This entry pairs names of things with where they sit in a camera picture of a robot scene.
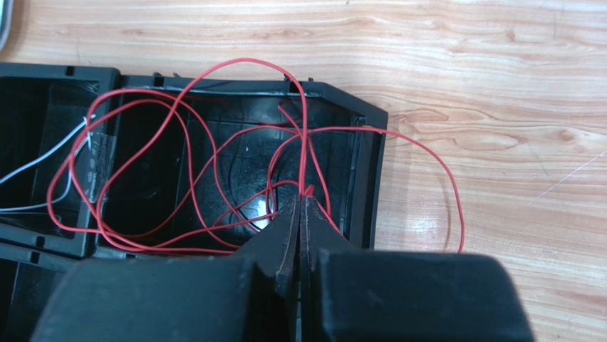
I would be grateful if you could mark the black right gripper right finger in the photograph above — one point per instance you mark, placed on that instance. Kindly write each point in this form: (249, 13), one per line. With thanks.
(337, 279)

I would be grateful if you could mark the white strawberry serving tray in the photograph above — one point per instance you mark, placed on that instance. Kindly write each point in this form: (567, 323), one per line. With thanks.
(6, 11)

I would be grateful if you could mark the black compartment organizer tray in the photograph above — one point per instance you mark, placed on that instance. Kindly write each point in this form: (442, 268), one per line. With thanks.
(164, 160)

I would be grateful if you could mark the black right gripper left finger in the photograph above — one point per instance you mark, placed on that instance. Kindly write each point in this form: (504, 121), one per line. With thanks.
(263, 290)

